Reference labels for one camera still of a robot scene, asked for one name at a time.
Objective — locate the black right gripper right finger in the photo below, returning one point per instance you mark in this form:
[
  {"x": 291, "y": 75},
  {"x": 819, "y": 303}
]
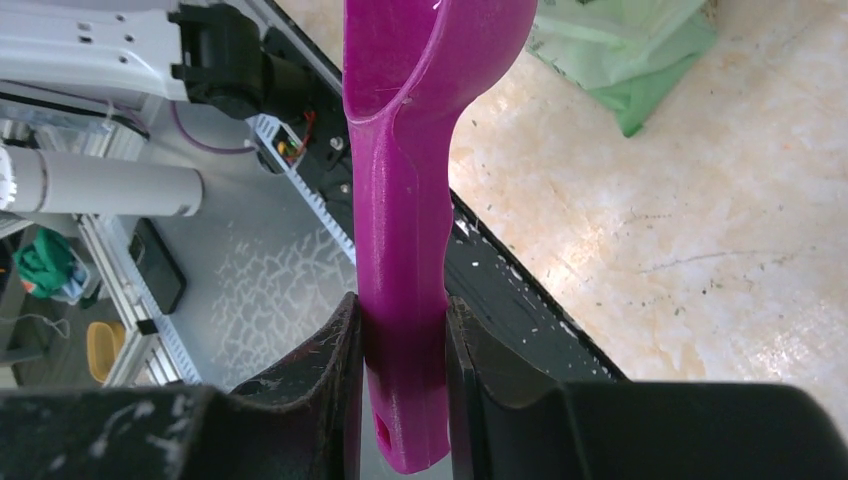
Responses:
[{"x": 510, "y": 420}]

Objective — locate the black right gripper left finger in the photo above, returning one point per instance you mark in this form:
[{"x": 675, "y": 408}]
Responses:
[{"x": 298, "y": 419}]

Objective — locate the purple plastic scoop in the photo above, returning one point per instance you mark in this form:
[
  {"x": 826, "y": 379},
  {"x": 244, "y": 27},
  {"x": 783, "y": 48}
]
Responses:
[{"x": 410, "y": 69}]

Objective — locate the green cat litter bag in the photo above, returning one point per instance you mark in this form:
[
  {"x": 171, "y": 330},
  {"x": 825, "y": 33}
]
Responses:
[{"x": 626, "y": 55}]

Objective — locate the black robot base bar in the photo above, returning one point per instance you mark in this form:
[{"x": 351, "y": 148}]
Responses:
[{"x": 479, "y": 268}]

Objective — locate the green cloth bundle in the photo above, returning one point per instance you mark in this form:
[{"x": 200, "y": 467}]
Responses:
[{"x": 49, "y": 268}]

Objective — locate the grey cylinder post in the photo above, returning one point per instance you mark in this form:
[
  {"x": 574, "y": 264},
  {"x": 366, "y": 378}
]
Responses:
[{"x": 40, "y": 181}]

